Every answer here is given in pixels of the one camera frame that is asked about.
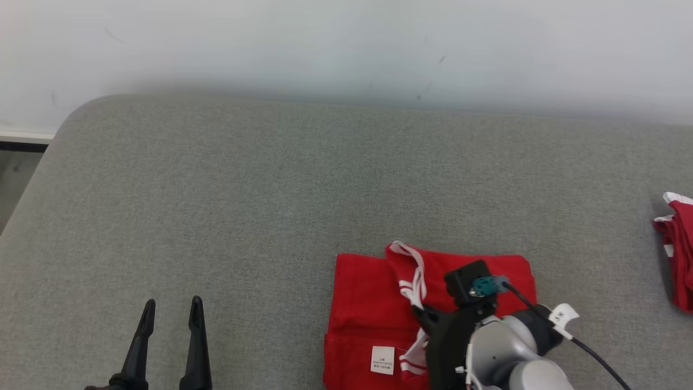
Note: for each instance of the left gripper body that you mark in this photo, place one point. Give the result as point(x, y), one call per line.
point(127, 383)

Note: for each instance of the folded red garment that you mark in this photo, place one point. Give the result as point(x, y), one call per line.
point(683, 254)

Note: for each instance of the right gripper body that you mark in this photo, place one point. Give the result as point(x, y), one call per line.
point(449, 352)

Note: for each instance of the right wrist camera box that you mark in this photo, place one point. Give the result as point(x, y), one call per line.
point(463, 279)

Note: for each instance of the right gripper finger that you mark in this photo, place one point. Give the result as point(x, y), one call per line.
point(427, 318)

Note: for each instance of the black and white baseboard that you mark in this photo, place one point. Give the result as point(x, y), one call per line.
point(21, 145)

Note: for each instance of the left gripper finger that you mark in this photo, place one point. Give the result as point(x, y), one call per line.
point(197, 352)
point(141, 346)

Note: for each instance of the red garment with white sleeves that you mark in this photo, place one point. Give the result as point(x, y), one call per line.
point(363, 303)

